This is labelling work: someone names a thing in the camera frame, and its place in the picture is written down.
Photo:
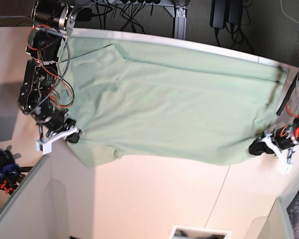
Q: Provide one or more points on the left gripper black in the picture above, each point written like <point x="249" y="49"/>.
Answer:
<point x="284" y="138"/>

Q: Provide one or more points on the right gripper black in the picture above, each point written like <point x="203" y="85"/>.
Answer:
<point x="56" y="121"/>

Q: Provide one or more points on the light green T-shirt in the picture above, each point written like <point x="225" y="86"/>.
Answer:
<point x="135" y="98"/>

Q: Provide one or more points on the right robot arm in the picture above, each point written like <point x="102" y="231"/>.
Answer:
<point x="45" y="95"/>

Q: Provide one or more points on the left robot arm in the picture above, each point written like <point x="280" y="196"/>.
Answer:
<point x="294" y="88"/>

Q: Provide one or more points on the black blue orange clamp tool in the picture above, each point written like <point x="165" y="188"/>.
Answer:
<point x="10" y="174"/>

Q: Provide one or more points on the grey partition panel left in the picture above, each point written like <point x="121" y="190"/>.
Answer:
<point x="24" y="215"/>

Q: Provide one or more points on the grey partition panel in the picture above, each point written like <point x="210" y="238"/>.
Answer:
<point x="276" y="225"/>
<point x="24" y="215"/>

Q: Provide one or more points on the grey partition panel right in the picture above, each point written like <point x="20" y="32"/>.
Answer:
<point x="276" y="225"/>

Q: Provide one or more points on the black power brick left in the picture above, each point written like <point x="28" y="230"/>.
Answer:
<point x="84" y="14"/>

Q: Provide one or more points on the black power adapter pair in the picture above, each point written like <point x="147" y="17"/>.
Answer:
<point x="225" y="11"/>

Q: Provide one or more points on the aluminium frame post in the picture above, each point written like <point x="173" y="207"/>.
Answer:
<point x="180" y="21"/>

